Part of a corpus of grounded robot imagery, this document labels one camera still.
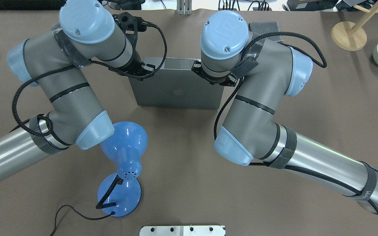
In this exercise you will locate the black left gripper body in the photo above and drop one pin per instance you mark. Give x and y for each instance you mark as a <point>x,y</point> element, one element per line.
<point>135,69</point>

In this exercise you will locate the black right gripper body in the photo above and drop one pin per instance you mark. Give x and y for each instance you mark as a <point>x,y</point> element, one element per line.
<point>198,69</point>

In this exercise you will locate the grey laptop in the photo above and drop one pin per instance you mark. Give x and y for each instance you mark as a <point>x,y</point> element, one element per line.
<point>175,85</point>

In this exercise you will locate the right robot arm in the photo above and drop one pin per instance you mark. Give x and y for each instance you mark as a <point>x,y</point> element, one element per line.
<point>268,67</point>

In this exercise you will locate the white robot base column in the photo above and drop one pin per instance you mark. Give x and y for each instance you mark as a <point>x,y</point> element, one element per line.
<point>189,230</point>

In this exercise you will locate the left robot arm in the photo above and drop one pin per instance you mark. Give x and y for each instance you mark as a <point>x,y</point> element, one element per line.
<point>86,34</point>

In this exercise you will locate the grey folded cloth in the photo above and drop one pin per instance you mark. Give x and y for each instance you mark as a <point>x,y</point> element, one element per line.
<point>260,28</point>

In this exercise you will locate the wooden mug tree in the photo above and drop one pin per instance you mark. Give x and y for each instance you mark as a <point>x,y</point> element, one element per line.
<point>351,36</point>

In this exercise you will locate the blue desk lamp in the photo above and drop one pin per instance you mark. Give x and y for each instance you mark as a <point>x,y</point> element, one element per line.
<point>121,191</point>

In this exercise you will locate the black foam table edge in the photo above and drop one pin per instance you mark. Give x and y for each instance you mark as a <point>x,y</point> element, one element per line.
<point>31,4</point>

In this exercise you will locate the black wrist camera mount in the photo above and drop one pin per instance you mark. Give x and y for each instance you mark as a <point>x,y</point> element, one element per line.
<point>131,25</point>

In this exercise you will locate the aluminium frame post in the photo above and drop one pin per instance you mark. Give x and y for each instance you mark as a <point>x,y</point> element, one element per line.
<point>184,7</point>

